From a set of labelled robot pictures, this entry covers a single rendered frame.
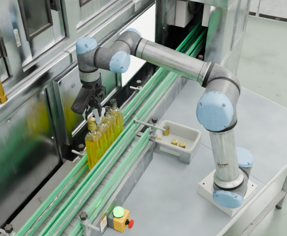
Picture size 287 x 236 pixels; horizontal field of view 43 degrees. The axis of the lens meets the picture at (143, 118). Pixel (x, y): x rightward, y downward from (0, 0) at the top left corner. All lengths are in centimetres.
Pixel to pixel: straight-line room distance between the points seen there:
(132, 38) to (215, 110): 41
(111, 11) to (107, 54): 50
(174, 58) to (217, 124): 29
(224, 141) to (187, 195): 53
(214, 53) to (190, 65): 111
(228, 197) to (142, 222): 41
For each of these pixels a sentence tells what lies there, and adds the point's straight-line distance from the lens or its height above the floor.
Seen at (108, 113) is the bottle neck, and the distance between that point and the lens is 157.
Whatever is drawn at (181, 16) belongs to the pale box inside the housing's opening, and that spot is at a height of 108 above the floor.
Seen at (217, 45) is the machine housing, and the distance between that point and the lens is 238.
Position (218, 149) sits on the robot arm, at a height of 121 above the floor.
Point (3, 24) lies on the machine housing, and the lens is 122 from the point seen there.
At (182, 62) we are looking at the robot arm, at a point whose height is 144.
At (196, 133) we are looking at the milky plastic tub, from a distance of 193.
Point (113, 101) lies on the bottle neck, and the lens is 163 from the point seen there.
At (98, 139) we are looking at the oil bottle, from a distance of 153.
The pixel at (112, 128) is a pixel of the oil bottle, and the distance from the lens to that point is 161.
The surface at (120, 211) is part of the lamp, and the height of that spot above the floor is 85.
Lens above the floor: 211
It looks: 40 degrees down
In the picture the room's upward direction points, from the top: straight up
